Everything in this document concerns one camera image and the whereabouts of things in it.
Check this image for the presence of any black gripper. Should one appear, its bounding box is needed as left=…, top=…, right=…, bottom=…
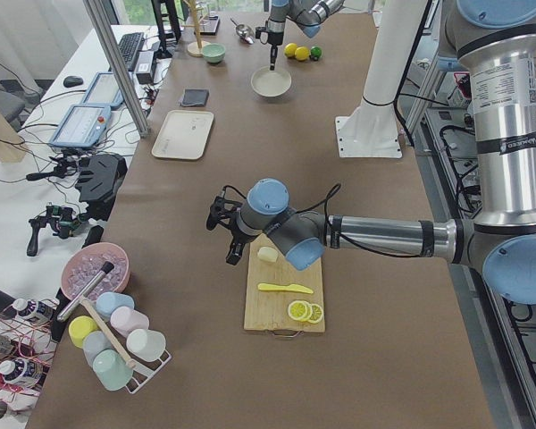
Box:
left=270, top=45, right=278, bottom=71
left=226, top=207, right=255, bottom=265

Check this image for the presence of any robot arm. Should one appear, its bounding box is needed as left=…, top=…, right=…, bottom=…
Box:
left=264, top=0, right=345, bottom=71
left=226, top=1, right=536, bottom=305

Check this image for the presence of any cream rabbit tray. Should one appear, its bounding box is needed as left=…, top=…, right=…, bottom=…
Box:
left=151, top=110, right=214, bottom=161

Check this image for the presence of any white round plate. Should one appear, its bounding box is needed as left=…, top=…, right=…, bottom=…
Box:
left=250, top=66, right=291, bottom=97

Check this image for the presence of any yellow lemon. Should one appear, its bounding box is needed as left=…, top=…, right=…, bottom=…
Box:
left=294, top=46, right=311, bottom=62
left=284, top=43, right=298, bottom=58

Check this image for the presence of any yellow plastic knife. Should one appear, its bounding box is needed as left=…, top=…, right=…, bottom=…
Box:
left=257, top=282, right=314, bottom=295

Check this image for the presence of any metal ice scoop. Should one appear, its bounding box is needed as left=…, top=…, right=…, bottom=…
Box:
left=230, top=18, right=255, bottom=45

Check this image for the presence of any green lime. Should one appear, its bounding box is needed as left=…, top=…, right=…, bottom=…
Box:
left=309, top=46, right=322, bottom=61

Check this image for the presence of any mint green bowl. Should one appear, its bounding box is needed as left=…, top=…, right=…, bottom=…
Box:
left=201, top=43, right=226, bottom=64

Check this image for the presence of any bamboo cutting board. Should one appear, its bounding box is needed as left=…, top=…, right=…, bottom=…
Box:
left=244, top=234, right=326, bottom=334

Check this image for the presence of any dark grey folded cloth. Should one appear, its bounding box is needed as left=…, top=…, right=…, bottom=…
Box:
left=180, top=88, right=209, bottom=107

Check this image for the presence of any wooden stand base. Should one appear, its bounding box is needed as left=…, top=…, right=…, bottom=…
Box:
left=187, top=40, right=209, bottom=57

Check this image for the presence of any lemon slice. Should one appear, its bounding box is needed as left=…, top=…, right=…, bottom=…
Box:
left=287, top=300, right=310, bottom=322
left=304, top=303, right=313, bottom=323
left=309, top=303, right=324, bottom=324

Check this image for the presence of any wooden stand pole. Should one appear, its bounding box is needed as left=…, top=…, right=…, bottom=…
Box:
left=183, top=0, right=202, bottom=42

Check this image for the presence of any white plastic cup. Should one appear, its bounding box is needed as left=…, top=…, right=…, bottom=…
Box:
left=126, top=329, right=166, bottom=362

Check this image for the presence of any metal scoop with black tip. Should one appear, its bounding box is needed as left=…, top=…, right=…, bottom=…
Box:
left=56, top=261, right=114, bottom=323

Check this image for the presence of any pink plastic cup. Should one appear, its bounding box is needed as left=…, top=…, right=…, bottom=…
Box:
left=110, top=306, right=149, bottom=337

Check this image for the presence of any blue plastic cup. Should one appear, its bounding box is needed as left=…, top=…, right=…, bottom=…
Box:
left=95, top=291, right=135, bottom=321

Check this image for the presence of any black keyboard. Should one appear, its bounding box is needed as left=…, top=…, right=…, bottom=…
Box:
left=118, top=32, right=144, bottom=72

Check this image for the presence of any pink ribbed bowl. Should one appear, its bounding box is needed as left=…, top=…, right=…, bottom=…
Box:
left=61, top=242, right=130, bottom=300

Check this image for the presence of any grey plastic cup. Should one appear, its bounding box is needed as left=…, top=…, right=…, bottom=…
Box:
left=82, top=331, right=113, bottom=367

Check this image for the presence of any mint green plastic cup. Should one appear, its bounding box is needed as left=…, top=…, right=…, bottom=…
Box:
left=92, top=349, right=133, bottom=391

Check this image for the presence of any blue teach pendant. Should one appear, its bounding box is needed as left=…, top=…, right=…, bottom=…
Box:
left=48, top=104, right=112, bottom=148
left=81, top=71, right=124, bottom=110

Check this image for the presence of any yellow plastic cup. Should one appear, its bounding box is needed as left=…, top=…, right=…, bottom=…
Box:
left=69, top=315, right=99, bottom=349

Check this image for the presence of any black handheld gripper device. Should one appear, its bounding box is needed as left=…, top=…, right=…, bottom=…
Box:
left=26, top=204, right=90, bottom=257

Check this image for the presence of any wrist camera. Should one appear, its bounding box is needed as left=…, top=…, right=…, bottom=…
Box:
left=205, top=190, right=242, bottom=231
left=255, top=26, right=271, bottom=45

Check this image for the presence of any black tray frame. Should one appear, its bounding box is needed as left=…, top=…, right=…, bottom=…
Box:
left=199, top=16, right=221, bottom=36

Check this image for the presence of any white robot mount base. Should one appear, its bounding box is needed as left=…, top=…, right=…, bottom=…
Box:
left=336, top=0, right=431, bottom=158

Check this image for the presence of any white wire cup rack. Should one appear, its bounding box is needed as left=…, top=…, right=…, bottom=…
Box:
left=117, top=336, right=172, bottom=394

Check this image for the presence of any wooden rack handle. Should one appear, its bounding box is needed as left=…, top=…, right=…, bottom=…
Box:
left=80, top=298, right=136, bottom=369

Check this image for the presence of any black stand bracket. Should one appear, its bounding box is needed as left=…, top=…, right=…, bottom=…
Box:
left=75, top=154, right=128, bottom=221

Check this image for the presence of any aluminium frame post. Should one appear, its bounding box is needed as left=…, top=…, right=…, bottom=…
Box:
left=83, top=0, right=149, bottom=138

